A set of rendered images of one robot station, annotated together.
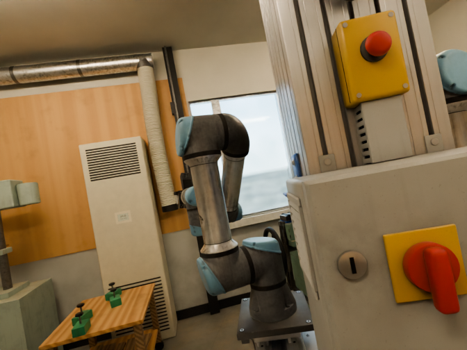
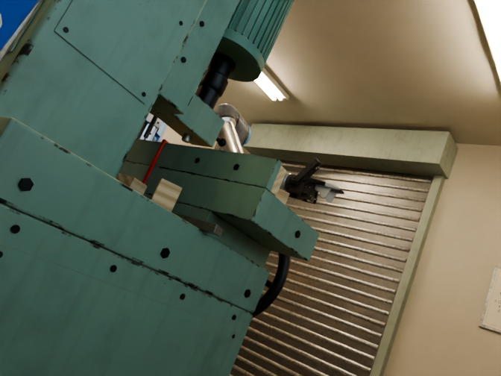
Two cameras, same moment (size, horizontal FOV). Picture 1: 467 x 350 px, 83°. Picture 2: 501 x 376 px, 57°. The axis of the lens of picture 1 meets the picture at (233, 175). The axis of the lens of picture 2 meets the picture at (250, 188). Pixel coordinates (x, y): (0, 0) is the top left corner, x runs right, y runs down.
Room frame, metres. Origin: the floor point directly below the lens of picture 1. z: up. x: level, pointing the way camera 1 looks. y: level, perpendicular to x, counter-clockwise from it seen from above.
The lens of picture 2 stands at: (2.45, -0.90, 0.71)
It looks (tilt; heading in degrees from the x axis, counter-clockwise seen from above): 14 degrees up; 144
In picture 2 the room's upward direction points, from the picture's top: 23 degrees clockwise
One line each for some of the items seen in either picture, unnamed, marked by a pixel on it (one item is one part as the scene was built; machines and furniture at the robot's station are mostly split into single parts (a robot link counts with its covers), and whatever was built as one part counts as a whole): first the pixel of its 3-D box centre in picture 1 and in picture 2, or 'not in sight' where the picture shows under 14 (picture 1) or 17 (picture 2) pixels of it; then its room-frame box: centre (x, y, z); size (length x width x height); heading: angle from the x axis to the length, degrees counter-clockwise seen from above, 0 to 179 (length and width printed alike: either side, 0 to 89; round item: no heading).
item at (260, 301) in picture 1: (269, 294); not in sight; (0.86, -0.05, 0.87); 0.15 x 0.15 x 0.10
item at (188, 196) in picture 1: (194, 196); not in sight; (1.06, 0.17, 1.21); 0.11 x 0.08 x 0.09; 20
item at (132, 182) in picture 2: not in sight; (127, 189); (1.68, -0.58, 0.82); 0.04 x 0.04 x 0.04; 21
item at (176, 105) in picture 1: (190, 178); not in sight; (2.66, 0.44, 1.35); 0.11 x 0.10 x 2.70; 100
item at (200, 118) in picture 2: not in sight; (186, 119); (1.58, -0.50, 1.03); 0.14 x 0.07 x 0.09; 103
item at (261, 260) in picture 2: not in sight; (171, 221); (1.57, -0.42, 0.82); 0.40 x 0.21 x 0.04; 13
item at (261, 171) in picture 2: not in sight; (159, 155); (1.58, -0.52, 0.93); 0.60 x 0.02 x 0.06; 13
